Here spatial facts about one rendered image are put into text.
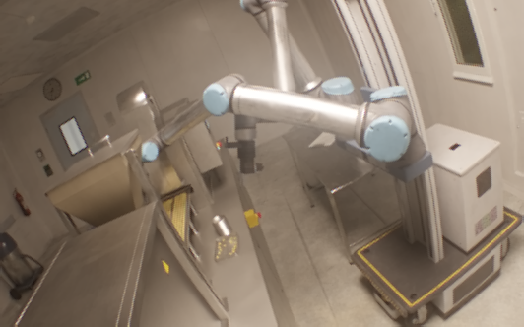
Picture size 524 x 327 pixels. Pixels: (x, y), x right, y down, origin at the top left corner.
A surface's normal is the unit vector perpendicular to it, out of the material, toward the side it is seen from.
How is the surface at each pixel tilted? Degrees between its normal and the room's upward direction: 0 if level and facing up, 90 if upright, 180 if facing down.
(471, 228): 90
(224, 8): 90
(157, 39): 90
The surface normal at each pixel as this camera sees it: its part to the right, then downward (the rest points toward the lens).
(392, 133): -0.34, 0.47
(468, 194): 0.22, 0.23
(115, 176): 0.31, 0.65
